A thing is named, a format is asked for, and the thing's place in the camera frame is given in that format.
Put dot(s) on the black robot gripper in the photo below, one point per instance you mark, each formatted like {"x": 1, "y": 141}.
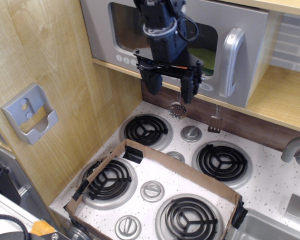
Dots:
{"x": 168, "y": 31}

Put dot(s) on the silver toy microwave door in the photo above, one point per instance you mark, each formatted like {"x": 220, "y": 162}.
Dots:
{"x": 205, "y": 47}

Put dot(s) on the silver hanging skimmer spoon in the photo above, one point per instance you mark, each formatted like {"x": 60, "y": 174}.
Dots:
{"x": 176, "y": 109}

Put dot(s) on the green toy plate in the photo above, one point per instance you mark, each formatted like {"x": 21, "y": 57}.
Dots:
{"x": 207, "y": 56}

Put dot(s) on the back left black burner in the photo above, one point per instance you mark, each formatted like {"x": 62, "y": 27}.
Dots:
{"x": 149, "y": 130}

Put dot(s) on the black burner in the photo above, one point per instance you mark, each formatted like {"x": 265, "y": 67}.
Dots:
{"x": 225, "y": 162}
{"x": 113, "y": 187}
{"x": 188, "y": 217}
{"x": 149, "y": 130}

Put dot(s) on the back silver stove knob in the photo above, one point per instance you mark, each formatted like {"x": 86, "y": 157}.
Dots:
{"x": 191, "y": 134}

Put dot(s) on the silver stove knob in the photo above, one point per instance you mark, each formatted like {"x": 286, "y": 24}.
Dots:
{"x": 191, "y": 134}
{"x": 152, "y": 191}
{"x": 128, "y": 227}

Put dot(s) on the silver hanging slotted spatula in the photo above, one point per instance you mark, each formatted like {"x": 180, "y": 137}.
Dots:
{"x": 215, "y": 122}

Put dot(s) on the middle small silver knob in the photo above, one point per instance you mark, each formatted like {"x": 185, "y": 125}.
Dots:
{"x": 176, "y": 155}

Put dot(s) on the back right black burner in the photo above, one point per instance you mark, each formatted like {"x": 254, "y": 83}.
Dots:
{"x": 225, "y": 162}

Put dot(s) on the centre silver stove knob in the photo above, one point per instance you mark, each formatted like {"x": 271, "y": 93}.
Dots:
{"x": 152, "y": 191}

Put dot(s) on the wooden shelf board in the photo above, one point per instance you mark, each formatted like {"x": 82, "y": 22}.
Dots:
{"x": 273, "y": 108}

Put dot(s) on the front left black burner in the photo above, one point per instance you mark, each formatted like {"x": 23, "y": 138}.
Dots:
{"x": 113, "y": 187}

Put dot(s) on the front right black burner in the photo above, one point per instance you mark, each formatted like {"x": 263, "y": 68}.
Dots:
{"x": 188, "y": 217}

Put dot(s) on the grey toy faucet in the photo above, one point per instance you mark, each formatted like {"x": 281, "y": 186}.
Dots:
{"x": 292, "y": 150}

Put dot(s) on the front silver stove knob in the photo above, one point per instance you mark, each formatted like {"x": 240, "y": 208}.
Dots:
{"x": 128, "y": 227}

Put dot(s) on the silver toy sink basin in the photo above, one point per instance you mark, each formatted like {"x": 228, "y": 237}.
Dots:
{"x": 256, "y": 226}

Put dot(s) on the brown cardboard barrier frame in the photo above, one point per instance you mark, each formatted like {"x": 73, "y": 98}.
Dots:
{"x": 150, "y": 165}

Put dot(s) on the grey wall phone holder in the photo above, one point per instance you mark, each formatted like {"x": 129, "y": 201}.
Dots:
{"x": 24, "y": 106}

